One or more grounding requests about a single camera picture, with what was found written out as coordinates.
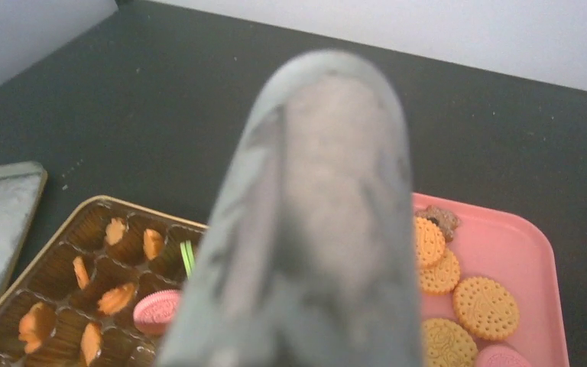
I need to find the steel tong right blade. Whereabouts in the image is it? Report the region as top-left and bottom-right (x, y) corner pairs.
(155, 50), (423, 366)

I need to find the green round macaron cookie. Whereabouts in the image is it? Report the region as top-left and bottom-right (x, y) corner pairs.
(180, 240), (195, 278)

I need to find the orange flower cookie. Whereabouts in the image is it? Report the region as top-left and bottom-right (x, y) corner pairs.
(105, 217), (127, 246)
(143, 229), (164, 261)

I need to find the orange swirl cookie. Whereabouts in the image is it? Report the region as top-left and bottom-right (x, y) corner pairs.
(98, 283), (136, 315)

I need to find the gold cookie tin box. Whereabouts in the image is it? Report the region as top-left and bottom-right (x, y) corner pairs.
(0, 196), (206, 366)

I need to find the orange cookie second row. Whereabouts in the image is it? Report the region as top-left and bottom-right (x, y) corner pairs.
(73, 255), (90, 290)

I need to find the orange cookie third row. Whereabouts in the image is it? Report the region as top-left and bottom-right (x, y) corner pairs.
(18, 302), (56, 354)

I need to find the dark flower sprinkled cookie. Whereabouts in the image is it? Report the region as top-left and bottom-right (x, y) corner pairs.
(414, 205), (462, 243)

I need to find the pink round macaron cookie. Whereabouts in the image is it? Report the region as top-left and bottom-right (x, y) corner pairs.
(133, 290), (180, 336)

